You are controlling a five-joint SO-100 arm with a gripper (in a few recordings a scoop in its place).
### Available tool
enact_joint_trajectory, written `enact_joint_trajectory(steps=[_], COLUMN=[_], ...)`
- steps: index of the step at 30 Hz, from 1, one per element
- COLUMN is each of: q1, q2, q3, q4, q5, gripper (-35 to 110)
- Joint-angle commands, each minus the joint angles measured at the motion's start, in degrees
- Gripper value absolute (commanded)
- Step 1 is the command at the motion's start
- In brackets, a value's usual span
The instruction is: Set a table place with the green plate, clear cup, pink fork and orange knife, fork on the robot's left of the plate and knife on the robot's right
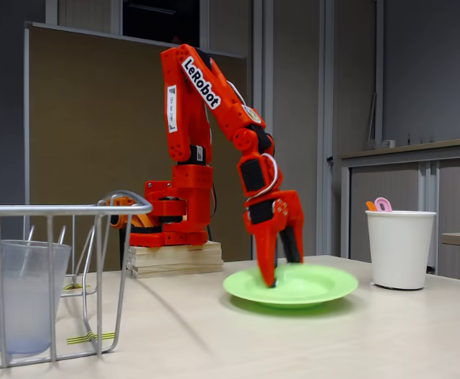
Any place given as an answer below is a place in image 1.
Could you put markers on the translucent grey plastic cup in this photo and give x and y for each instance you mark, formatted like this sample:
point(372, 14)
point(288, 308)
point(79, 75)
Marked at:
point(24, 300)

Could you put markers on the orange plastic knife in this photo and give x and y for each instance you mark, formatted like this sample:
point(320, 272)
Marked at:
point(370, 206)

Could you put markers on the wooden base block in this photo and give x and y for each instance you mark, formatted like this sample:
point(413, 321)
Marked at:
point(174, 260)

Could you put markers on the brown partition board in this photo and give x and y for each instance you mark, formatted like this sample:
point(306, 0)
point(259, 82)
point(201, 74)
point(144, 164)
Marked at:
point(95, 118)

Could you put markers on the yellow black striped tape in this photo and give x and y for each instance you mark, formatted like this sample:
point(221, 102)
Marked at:
point(72, 287)
point(75, 339)

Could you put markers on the orange SO-100 robot arm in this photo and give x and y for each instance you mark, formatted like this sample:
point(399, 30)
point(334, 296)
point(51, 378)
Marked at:
point(182, 130)

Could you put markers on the light orange table clamp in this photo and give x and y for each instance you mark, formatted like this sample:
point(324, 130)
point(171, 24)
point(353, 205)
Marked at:
point(121, 201)

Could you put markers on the white paper cup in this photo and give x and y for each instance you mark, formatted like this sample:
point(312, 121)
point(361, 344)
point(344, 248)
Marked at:
point(401, 248)

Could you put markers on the pink plastic fork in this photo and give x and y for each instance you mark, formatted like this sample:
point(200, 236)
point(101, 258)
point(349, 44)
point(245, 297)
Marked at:
point(388, 208)

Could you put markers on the grey cabinet wooden top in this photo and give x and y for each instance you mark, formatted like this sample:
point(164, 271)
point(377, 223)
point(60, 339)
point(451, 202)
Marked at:
point(387, 185)

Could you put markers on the orange gripper black motor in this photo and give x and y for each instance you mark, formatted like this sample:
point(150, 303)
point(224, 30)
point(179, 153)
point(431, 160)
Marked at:
point(271, 221)

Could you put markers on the green plastic plate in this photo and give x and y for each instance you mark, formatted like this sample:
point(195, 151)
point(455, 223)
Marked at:
point(316, 288)

